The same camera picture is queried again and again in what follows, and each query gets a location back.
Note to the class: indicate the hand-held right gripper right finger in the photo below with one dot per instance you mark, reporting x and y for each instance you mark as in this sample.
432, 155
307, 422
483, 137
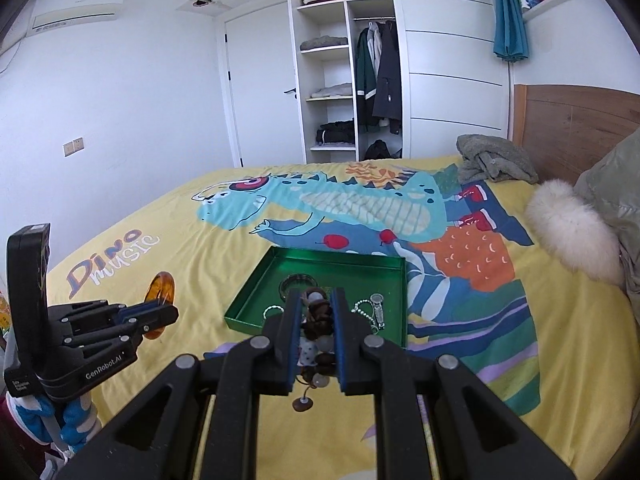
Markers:
340, 345

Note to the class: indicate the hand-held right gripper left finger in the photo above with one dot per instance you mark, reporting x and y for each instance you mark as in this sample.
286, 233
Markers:
295, 340

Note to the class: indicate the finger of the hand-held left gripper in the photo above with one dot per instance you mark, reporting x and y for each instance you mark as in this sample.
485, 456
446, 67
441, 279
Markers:
135, 311
155, 322

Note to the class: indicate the amber bangle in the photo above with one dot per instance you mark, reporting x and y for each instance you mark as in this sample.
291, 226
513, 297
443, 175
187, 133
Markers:
162, 285

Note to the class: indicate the purple silver bangle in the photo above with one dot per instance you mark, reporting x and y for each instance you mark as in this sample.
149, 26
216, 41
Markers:
281, 287

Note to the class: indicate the green tray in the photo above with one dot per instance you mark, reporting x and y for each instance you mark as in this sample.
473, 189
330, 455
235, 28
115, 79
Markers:
350, 270

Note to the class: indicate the black bag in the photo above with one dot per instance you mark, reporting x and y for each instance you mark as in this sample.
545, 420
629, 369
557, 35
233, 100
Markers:
376, 151

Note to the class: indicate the black folded clothes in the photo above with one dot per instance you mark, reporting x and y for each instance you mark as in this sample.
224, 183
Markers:
335, 133

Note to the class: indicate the white door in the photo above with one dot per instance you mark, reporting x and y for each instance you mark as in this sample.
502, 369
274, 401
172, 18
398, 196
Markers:
260, 110

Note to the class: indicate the yellow dinosaur print bedspread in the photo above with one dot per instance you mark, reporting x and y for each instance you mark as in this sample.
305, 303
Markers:
575, 360

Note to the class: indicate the grey crumpled sweater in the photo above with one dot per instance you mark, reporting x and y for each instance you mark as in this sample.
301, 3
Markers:
495, 160

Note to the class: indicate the beige folded clothes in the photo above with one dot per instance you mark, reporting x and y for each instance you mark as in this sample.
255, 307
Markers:
330, 92

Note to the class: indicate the green hanging jacket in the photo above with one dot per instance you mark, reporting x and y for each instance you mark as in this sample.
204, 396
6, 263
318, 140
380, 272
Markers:
364, 85

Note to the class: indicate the dark hanging jacket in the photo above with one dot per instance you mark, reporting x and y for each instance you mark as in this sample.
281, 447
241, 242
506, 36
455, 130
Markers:
389, 85

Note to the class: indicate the white air conditioner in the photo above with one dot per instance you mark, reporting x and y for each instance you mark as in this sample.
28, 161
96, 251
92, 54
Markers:
75, 5

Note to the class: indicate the grey folded clothes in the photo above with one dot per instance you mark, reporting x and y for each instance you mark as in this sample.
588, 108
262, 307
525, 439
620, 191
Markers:
325, 43

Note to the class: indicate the white hanging jacket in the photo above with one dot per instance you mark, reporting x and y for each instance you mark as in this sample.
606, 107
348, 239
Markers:
374, 45

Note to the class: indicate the white wardrobe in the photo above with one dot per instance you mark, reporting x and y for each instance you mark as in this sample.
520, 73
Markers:
450, 60

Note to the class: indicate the wooden headboard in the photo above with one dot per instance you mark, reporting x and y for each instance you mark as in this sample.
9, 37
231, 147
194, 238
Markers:
560, 125

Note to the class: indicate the grey-green down jacket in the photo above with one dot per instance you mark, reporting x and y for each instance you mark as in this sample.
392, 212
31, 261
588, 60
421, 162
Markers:
610, 180

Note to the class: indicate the teal curtain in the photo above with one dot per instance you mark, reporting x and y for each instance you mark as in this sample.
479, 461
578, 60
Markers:
507, 20

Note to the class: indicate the wall switch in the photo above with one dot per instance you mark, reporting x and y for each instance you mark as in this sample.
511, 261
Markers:
73, 146

